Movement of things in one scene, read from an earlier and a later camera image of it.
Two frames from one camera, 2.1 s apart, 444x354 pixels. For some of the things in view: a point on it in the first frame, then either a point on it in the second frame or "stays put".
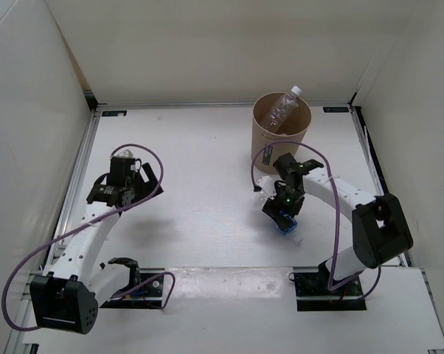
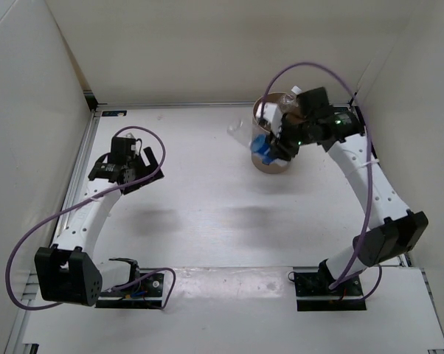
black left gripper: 148,186 -> 150,169
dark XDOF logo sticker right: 335,109 stays put
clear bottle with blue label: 292,230 -> 259,142
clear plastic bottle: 284,106 stays put
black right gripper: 273,206 -> 279,145
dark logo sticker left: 122,113 stays put
